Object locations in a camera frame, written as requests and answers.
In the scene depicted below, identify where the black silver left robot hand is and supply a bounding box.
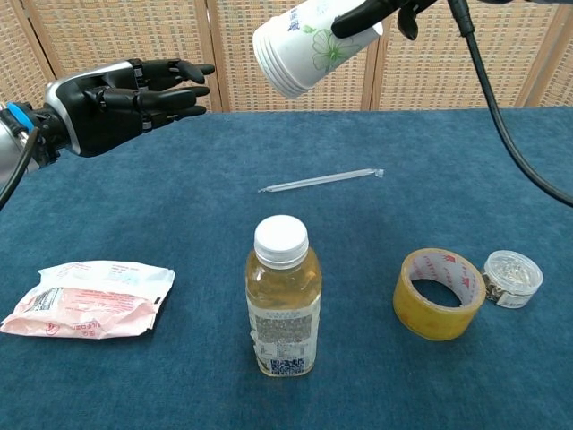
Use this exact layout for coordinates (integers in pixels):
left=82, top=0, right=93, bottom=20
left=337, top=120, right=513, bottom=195
left=42, top=57, right=216, bottom=158

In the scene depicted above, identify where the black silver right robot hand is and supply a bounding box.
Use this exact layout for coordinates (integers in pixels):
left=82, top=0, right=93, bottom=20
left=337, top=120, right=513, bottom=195
left=330, top=0, right=438, bottom=41

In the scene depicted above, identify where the stack of white paper cups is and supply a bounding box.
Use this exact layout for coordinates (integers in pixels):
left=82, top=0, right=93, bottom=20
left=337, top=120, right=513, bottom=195
left=252, top=0, right=385, bottom=99

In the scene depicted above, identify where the woven bamboo folding screen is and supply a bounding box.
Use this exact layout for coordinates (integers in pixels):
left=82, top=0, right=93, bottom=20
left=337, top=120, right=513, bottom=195
left=0, top=0, right=573, bottom=122

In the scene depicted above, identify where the blue felt table cover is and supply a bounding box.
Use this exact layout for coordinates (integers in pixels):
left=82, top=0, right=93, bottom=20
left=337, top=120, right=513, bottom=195
left=0, top=107, right=573, bottom=430

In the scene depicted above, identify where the clear wrapped drinking straw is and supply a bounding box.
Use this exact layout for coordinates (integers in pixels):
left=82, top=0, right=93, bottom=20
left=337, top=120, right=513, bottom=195
left=257, top=167, right=386, bottom=194

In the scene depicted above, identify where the pink white tissue packet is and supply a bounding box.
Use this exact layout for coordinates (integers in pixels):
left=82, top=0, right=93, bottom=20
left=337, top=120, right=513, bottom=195
left=0, top=259, right=176, bottom=340

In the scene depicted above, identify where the yellow tea bottle white cap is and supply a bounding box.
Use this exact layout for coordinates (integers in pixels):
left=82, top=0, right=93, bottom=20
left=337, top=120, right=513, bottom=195
left=244, top=214, right=323, bottom=377

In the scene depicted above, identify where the clear round box of clips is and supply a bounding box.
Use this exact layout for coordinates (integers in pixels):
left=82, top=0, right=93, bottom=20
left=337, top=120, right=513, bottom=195
left=482, top=249, right=544, bottom=310

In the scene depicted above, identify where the yellow packing tape roll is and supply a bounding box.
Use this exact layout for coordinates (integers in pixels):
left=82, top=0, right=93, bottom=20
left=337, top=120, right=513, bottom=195
left=392, top=247, right=487, bottom=342

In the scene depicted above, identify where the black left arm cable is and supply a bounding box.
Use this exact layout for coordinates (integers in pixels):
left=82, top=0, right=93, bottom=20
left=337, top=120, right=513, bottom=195
left=0, top=127, right=41, bottom=211

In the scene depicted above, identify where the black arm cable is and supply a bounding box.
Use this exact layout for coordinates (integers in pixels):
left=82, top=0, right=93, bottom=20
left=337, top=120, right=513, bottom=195
left=447, top=0, right=573, bottom=210
left=0, top=127, right=41, bottom=211

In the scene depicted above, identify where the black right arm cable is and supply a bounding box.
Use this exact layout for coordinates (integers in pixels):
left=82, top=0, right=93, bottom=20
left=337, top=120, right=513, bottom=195
left=447, top=0, right=573, bottom=210

